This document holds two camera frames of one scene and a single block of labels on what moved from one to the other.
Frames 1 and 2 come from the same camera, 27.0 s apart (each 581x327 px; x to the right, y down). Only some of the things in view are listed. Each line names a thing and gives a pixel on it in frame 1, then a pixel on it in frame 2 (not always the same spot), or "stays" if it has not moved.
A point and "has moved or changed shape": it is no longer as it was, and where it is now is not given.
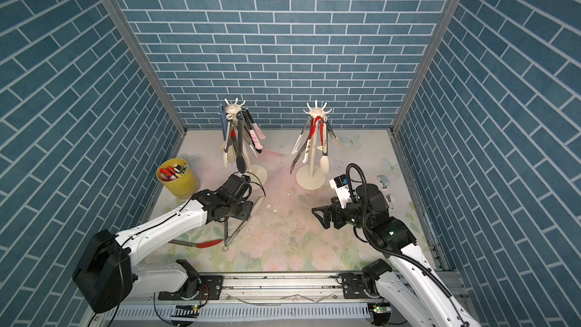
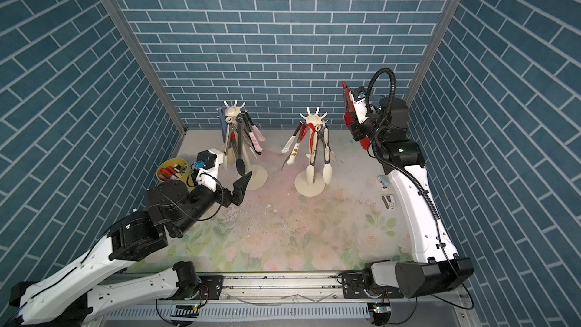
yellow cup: (178, 177) stays
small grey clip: (390, 200) stays
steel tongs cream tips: (230, 150) stays
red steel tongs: (200, 244) → (350, 118)
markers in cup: (168, 173) stays
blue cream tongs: (224, 118) stays
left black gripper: (247, 211) → (238, 192)
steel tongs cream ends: (324, 164) has moved or changed shape
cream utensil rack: (313, 177) has moved or changed shape
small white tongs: (308, 147) → (295, 151)
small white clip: (383, 182) stays
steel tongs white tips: (228, 238) → (310, 170)
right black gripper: (337, 208) → (355, 131)
